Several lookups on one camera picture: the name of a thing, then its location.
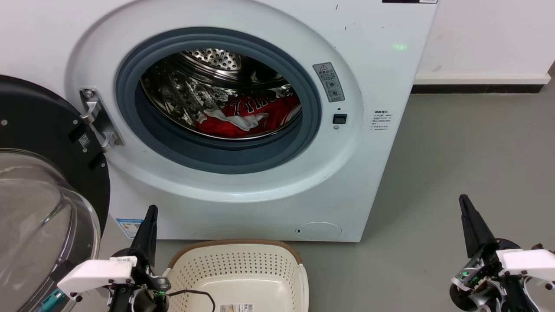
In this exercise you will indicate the round white filter cover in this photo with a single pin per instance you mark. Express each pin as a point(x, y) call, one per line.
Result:
point(318, 231)

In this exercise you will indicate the grey warning sticker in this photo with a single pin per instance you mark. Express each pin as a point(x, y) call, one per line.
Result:
point(328, 82)

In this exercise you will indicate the silver metal door hinge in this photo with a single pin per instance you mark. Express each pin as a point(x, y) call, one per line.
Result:
point(97, 118)

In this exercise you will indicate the white QR code sticker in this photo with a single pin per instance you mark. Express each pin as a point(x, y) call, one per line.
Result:
point(84, 141)

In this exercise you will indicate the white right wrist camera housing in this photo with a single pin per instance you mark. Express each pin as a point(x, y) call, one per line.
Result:
point(529, 262)

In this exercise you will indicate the cream plastic laundry basket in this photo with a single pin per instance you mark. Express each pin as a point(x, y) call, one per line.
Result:
point(243, 268)

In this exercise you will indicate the blue energy label sticker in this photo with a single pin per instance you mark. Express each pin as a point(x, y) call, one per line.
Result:
point(129, 227)

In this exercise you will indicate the black door latch slot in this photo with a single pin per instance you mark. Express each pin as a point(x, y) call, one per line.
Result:
point(340, 118)

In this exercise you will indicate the white wall baseboard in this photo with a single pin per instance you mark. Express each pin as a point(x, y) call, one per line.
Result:
point(481, 79)

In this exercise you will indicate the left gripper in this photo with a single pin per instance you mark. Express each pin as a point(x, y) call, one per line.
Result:
point(145, 294)

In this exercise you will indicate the stainless steel washing machine drum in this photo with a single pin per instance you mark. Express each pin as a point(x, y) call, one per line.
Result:
point(182, 91)

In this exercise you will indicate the white text label sticker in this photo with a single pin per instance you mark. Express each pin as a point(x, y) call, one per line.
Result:
point(381, 120)

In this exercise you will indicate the grey rubber door gasket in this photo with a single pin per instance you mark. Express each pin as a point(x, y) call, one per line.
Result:
point(217, 159)

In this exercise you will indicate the teal plastic connector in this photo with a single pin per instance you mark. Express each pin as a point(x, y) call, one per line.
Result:
point(50, 301)

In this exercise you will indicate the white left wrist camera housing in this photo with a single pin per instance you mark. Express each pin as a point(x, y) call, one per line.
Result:
point(95, 274)

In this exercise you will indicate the clear glass door bowl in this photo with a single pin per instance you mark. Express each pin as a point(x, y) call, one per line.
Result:
point(34, 216)

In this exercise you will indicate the white front-load washing machine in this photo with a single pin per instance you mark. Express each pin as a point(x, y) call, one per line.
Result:
point(368, 173)

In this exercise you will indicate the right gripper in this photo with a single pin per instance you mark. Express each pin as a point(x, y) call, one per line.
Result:
point(490, 290)

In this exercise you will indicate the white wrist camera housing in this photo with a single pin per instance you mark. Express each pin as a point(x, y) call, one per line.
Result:
point(95, 274)
point(529, 262)

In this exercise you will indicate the black round washer door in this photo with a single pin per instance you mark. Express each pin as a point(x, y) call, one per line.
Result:
point(39, 117)

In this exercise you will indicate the red and white jersey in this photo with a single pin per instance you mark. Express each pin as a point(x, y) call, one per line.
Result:
point(277, 115)

